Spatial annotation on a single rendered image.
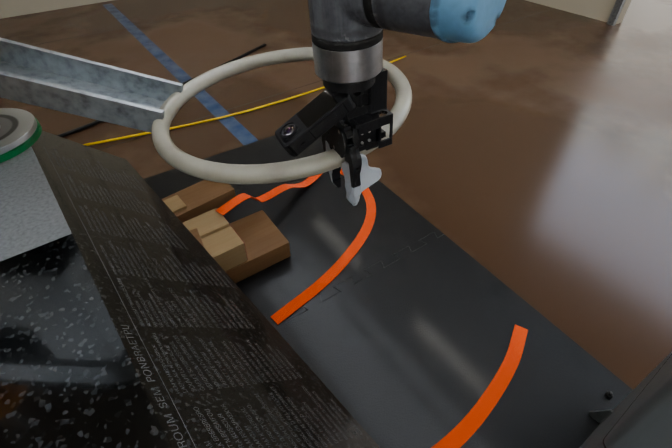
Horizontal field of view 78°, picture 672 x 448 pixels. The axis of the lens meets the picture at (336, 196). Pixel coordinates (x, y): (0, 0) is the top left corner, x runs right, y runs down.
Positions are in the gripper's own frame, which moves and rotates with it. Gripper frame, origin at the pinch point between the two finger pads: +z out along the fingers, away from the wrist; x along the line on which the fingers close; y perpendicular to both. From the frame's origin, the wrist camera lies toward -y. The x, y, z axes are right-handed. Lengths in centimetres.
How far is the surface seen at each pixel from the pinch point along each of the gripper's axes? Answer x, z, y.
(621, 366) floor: -28, 96, 86
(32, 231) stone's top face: 20, 2, -47
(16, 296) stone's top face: 6.8, 2.4, -48.9
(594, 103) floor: 98, 102, 241
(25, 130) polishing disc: 52, -1, -48
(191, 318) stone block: -1.0, 13.2, -28.9
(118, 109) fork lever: 32.1, -8.9, -28.2
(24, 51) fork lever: 52, -16, -41
